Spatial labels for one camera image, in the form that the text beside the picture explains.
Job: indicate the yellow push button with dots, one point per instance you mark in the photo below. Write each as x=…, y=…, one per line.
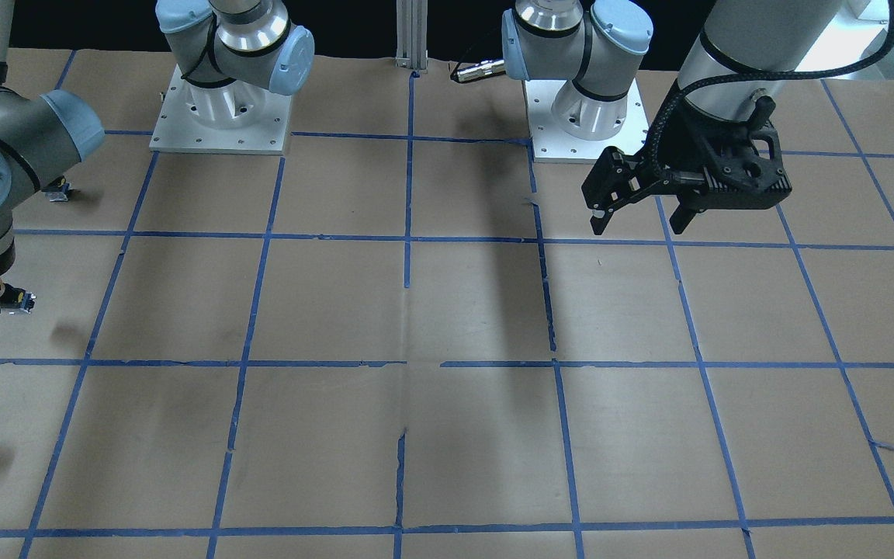
x=17, y=301

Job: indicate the red push button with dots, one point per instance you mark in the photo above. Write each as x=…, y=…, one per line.
x=57, y=191

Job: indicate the silver cable connector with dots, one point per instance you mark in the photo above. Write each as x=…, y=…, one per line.
x=478, y=71

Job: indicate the aluminium frame post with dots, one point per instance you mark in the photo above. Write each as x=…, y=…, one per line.
x=412, y=18

